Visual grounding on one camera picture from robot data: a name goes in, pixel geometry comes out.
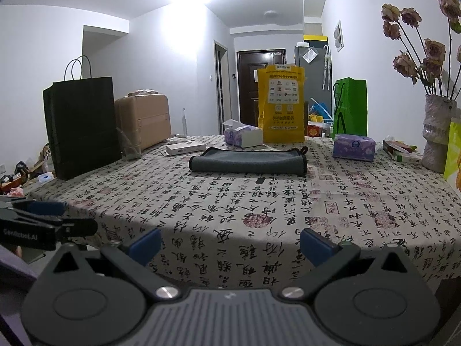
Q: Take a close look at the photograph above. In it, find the hanging clear umbrella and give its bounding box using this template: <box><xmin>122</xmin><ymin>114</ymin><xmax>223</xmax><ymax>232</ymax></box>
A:
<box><xmin>322</xmin><ymin>45</ymin><xmax>331</xmax><ymax>91</ymax></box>

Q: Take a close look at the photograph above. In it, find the framed wall picture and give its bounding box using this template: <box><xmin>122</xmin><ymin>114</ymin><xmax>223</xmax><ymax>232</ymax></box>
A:
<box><xmin>333</xmin><ymin>20</ymin><xmax>345</xmax><ymax>51</ymax></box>

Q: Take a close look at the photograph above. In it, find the green paper bag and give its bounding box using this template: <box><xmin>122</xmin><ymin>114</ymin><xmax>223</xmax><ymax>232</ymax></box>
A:
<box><xmin>331</xmin><ymin>77</ymin><xmax>368</xmax><ymax>138</ymax></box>

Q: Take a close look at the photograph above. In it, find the calligraphy printed tablecloth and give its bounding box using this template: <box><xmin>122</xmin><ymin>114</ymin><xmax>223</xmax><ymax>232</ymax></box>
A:
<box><xmin>26</xmin><ymin>134</ymin><xmax>461</xmax><ymax>296</ymax></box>

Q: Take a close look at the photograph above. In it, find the white textured vase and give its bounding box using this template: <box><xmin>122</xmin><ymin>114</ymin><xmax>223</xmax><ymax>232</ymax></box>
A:
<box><xmin>421</xmin><ymin>94</ymin><xmax>459</xmax><ymax>174</ymax></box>

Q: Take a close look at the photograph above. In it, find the brown basket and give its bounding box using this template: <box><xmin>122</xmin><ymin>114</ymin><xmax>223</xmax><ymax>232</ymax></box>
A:
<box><xmin>0</xmin><ymin>168</ymin><xmax>29</xmax><ymax>193</ymax></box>

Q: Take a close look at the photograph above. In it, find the yellow-green bag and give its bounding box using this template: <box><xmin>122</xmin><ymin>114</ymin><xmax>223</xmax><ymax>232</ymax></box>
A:
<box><xmin>443</xmin><ymin>117</ymin><xmax>461</xmax><ymax>187</ymax></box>

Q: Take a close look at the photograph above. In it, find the dark purple cloth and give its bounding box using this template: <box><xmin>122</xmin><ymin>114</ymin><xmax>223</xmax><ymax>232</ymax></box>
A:
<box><xmin>0</xmin><ymin>243</ymin><xmax>38</xmax><ymax>346</ymax></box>

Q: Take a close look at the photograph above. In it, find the open purple tissue box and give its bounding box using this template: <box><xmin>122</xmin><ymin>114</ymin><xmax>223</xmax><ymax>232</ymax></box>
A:
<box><xmin>222</xmin><ymin>118</ymin><xmax>264</xmax><ymax>148</ymax></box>

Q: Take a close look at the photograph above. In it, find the stack of small boxes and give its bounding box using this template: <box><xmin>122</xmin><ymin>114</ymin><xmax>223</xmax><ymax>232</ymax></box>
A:
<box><xmin>382</xmin><ymin>139</ymin><xmax>423</xmax><ymax>166</ymax></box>

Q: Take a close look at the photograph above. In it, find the red box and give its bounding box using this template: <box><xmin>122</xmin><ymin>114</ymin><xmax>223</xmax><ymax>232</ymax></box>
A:
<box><xmin>305</xmin><ymin>123</ymin><xmax>330</xmax><ymax>138</ymax></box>

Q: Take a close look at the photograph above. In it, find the black paper bag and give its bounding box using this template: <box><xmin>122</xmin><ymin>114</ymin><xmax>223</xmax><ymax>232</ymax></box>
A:
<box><xmin>42</xmin><ymin>55</ymin><xmax>123</xmax><ymax>181</ymax></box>

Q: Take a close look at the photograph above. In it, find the clear glass cup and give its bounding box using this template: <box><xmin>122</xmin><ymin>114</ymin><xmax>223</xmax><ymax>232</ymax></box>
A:
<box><xmin>117</xmin><ymin>127</ymin><xmax>143</xmax><ymax>160</ymax></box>

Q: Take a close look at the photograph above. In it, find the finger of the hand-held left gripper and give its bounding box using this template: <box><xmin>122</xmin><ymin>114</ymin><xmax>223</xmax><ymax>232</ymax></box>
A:
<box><xmin>24</xmin><ymin>200</ymin><xmax>68</xmax><ymax>217</ymax></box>
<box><xmin>54</xmin><ymin>218</ymin><xmax>99</xmax><ymax>242</ymax></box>

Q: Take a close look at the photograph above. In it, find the blue plastic bag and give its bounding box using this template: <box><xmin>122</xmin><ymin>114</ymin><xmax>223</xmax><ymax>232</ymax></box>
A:
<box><xmin>308</xmin><ymin>97</ymin><xmax>332</xmax><ymax>120</ymax></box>

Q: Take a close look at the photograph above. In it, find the dried rose bouquet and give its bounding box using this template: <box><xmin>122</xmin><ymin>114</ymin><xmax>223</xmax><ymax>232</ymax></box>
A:
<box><xmin>381</xmin><ymin>0</ymin><xmax>461</xmax><ymax>99</ymax></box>

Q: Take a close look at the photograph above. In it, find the dark brown door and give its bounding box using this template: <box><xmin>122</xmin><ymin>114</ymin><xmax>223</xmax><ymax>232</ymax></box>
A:
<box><xmin>236</xmin><ymin>49</ymin><xmax>287</xmax><ymax>127</ymax></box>

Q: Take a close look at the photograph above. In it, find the purple tissue pack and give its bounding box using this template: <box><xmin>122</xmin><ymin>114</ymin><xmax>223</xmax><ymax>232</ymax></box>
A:
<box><xmin>332</xmin><ymin>133</ymin><xmax>377</xmax><ymax>162</ymax></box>

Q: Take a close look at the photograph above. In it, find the flat white box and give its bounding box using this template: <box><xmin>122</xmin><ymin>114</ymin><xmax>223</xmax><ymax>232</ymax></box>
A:
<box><xmin>165</xmin><ymin>142</ymin><xmax>207</xmax><ymax>156</ymax></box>

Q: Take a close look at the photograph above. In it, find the tan suitcase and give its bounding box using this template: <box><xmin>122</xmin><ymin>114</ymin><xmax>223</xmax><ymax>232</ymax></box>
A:
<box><xmin>114</xmin><ymin>89</ymin><xmax>172</xmax><ymax>152</ymax></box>

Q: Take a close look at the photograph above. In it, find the grey towel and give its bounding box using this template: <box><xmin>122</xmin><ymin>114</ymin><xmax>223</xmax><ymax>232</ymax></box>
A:
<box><xmin>189</xmin><ymin>146</ymin><xmax>309</xmax><ymax>177</ymax></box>

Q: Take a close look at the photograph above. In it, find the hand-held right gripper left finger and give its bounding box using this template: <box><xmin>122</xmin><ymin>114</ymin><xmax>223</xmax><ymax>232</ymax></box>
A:
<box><xmin>43</xmin><ymin>228</ymin><xmax>181</xmax><ymax>301</ymax></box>

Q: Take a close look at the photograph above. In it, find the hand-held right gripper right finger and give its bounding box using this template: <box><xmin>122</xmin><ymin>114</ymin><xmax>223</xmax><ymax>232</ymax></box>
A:
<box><xmin>282</xmin><ymin>228</ymin><xmax>420</xmax><ymax>299</ymax></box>

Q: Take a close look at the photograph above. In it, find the yellow paper bag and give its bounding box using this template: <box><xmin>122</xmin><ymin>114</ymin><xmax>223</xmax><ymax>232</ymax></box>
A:
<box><xmin>256</xmin><ymin>64</ymin><xmax>306</xmax><ymax>144</ymax></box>

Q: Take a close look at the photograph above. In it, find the grey refrigerator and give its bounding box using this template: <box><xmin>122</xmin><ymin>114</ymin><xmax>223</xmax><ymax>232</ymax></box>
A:
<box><xmin>294</xmin><ymin>42</ymin><xmax>332</xmax><ymax>116</ymax></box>

